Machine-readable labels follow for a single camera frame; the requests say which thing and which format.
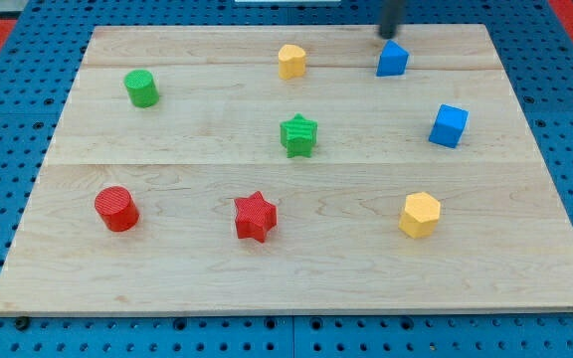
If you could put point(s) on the green cylinder block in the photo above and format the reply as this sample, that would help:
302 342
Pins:
141 88

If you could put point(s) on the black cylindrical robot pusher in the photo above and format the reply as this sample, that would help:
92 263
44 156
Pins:
391 16

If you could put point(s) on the wooden board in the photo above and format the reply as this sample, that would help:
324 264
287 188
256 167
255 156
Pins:
503 242

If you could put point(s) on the yellow heart block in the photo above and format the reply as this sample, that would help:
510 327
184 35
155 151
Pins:
292 61

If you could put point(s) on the blue cube block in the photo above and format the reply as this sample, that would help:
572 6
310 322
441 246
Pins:
449 126

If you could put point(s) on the green star block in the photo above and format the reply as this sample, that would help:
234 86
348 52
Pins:
298 136

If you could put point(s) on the red star block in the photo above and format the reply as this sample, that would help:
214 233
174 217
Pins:
255 217

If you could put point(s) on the red cylinder block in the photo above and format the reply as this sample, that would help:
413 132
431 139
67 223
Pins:
116 208

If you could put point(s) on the yellow hexagon block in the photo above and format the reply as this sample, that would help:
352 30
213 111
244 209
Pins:
420 215

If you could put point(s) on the blue triangle block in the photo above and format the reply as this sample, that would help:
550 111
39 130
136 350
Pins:
393 60

